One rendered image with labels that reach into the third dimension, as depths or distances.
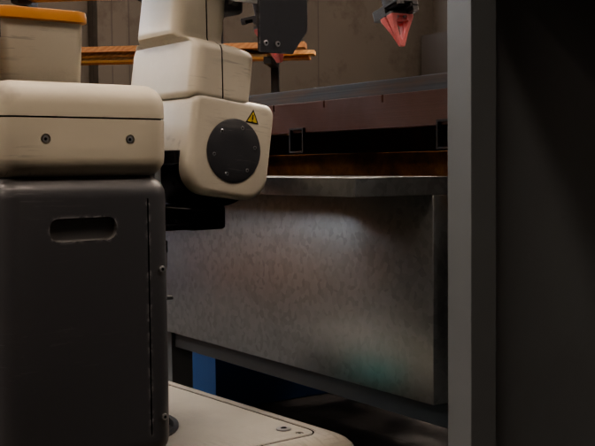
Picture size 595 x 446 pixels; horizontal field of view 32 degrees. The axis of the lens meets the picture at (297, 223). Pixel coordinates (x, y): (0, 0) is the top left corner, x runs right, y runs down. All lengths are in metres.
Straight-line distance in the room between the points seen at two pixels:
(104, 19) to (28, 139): 8.84
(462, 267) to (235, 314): 1.08
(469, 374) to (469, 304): 0.08
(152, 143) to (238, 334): 0.90
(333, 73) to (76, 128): 10.62
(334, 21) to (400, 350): 10.33
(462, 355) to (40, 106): 0.61
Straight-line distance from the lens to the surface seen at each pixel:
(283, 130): 2.13
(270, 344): 2.14
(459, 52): 1.23
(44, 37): 1.54
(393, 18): 2.48
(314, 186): 1.69
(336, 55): 12.00
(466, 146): 1.22
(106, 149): 1.39
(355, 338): 1.90
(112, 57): 7.93
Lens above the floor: 0.70
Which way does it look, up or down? 3 degrees down
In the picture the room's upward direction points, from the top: 1 degrees counter-clockwise
